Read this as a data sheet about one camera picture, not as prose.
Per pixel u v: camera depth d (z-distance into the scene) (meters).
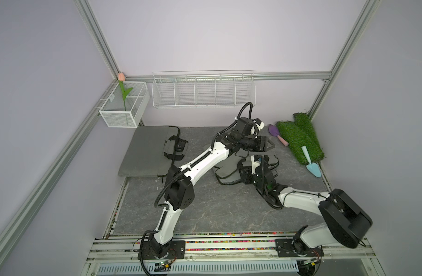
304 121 1.16
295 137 1.12
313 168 1.00
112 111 0.85
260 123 0.75
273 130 1.20
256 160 0.78
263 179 0.66
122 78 0.90
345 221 0.44
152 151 1.06
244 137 0.68
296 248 0.66
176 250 0.74
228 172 0.88
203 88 1.08
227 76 0.92
